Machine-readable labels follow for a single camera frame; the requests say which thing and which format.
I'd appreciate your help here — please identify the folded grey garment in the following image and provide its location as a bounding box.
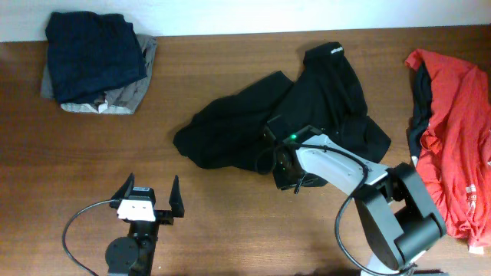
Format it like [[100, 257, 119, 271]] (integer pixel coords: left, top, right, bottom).
[[41, 35, 157, 114]]

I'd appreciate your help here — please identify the black polo shirt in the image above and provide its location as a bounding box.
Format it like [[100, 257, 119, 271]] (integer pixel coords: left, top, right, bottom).
[[173, 42, 390, 171]]

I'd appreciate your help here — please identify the red t-shirt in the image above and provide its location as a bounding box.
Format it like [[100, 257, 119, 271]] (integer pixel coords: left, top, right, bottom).
[[405, 49, 490, 254]]

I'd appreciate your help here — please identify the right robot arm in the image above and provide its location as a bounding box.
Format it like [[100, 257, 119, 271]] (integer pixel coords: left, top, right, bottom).
[[263, 116, 447, 275]]

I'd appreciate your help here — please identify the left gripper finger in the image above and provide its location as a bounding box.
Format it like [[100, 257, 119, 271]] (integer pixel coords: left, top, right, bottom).
[[169, 175, 185, 218], [111, 173, 135, 200]]

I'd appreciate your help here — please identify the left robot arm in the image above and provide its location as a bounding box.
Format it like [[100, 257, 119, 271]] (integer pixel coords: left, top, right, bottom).
[[105, 173, 185, 276]]

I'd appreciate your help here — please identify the folded navy blue garment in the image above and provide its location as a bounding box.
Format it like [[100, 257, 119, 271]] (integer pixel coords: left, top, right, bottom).
[[45, 11, 147, 104]]

